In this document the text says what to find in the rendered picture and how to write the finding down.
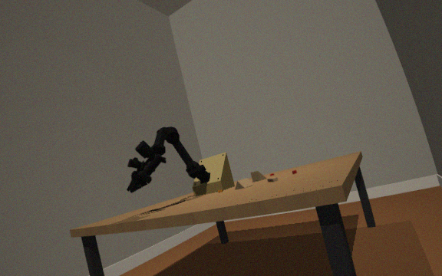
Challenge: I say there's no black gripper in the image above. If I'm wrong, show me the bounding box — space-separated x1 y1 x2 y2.
127 161 156 192

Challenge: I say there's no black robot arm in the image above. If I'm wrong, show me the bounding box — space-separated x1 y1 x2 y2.
127 126 210 184

